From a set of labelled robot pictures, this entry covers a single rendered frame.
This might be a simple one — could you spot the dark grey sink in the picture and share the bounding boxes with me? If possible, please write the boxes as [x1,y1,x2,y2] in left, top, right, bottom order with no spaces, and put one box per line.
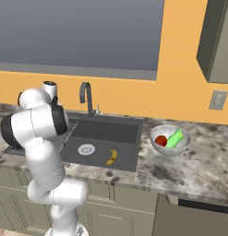
[2,111,145,173]

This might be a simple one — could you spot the grey bowl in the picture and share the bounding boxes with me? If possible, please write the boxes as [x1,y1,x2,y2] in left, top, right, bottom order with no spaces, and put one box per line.
[150,124,192,156]

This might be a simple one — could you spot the dark grey tap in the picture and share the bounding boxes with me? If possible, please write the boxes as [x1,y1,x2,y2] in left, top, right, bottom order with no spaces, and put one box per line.
[79,81,101,118]

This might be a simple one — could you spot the yellow banana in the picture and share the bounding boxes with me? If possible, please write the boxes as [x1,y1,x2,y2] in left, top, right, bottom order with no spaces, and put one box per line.
[104,148,118,166]

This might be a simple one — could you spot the red tomato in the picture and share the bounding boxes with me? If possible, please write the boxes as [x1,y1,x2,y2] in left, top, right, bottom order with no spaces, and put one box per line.
[154,135,168,148]

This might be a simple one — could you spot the grey drying rack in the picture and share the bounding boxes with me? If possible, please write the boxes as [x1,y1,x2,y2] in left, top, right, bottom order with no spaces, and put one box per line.
[7,119,79,154]

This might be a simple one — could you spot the green vegetable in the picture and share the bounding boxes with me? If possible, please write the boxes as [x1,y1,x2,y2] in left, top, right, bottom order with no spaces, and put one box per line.
[165,127,186,149]

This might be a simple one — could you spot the grey window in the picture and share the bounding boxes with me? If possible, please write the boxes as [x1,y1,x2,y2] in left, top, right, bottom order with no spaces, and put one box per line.
[0,0,165,82]

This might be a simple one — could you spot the olive cupboard door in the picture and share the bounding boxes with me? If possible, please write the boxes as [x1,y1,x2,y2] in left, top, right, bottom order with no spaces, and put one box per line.
[0,185,55,236]
[76,199,156,236]

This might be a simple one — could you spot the dark grey dishwasher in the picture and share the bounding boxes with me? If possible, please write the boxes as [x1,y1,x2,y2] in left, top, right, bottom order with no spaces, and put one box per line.
[151,193,228,236]

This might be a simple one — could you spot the grey wall socket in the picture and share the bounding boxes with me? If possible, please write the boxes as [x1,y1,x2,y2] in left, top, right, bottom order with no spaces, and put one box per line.
[209,89,228,112]

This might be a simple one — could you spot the olive wall cupboard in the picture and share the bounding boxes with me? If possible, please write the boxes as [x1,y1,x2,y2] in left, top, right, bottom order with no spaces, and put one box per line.
[196,0,228,84]

